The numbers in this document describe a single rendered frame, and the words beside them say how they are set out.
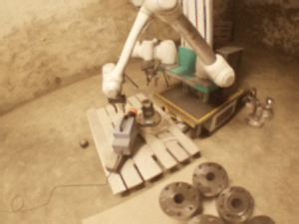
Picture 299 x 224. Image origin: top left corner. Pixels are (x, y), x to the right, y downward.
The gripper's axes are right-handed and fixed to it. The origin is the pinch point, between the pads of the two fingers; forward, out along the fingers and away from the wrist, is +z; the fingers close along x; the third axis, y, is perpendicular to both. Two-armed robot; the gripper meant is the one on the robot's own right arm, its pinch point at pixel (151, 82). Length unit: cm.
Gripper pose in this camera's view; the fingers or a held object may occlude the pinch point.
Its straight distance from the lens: 145.9
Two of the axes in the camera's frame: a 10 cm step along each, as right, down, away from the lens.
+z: 1.1, 7.9, 6.0
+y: 8.3, -4.1, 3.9
